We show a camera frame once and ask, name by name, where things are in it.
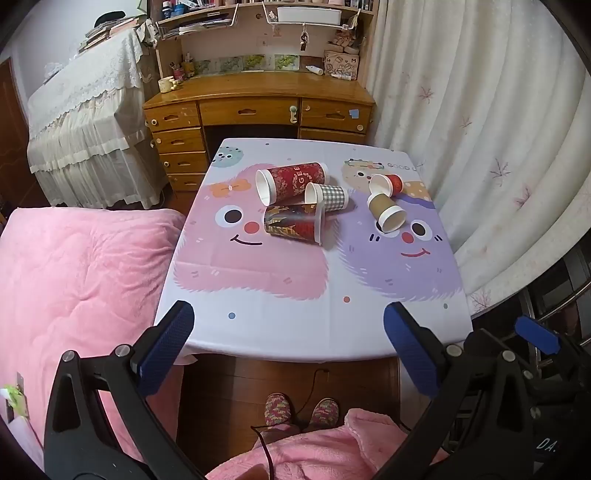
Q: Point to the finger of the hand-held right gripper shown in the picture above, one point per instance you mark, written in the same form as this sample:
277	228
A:
536	334

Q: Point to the dark patterned paper cup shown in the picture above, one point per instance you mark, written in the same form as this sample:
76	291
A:
291	222

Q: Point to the wooden desk with hutch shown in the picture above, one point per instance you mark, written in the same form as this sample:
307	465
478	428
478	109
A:
263	92

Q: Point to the large red paper cup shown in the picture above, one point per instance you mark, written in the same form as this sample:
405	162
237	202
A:
295	180

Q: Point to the brown paper cup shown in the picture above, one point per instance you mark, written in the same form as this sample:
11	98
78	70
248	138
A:
385	211

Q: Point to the small red paper cup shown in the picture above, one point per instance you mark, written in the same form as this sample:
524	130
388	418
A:
390	183

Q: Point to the stack of books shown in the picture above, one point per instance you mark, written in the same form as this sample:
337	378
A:
108	32

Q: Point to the white green small object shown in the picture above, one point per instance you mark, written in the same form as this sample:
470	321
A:
16	399

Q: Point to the long white box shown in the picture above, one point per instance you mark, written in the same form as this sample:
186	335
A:
309	14

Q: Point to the white floral curtain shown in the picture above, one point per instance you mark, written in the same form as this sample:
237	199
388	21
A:
485	138

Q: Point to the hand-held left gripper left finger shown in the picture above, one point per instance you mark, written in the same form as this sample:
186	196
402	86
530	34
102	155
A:
165	344

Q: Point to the wooden door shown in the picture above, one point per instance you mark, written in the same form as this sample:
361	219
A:
11	138

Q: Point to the pink fleece robe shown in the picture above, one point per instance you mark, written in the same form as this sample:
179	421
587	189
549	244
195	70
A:
332	450

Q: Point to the pink blanket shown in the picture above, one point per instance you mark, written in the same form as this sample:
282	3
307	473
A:
78	286

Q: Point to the cream mug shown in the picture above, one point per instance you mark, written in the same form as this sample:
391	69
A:
167	85

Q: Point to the lace-covered piano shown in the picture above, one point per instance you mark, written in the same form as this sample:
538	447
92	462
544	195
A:
87	120

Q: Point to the wooden storage box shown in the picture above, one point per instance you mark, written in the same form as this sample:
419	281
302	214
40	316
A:
341	62

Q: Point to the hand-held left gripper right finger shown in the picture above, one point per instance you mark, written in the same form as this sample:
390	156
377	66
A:
412	348

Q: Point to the patterned slipper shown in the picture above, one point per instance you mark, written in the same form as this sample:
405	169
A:
278	408
325	412

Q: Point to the cartoon printed tablecloth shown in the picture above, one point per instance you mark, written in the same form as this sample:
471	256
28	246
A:
286	286

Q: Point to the white bottle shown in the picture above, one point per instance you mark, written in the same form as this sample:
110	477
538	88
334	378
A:
314	69

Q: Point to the checked paper cup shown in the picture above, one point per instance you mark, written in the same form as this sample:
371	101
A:
330	197

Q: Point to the metal chair frame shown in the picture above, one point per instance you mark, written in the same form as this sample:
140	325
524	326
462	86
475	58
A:
565	286

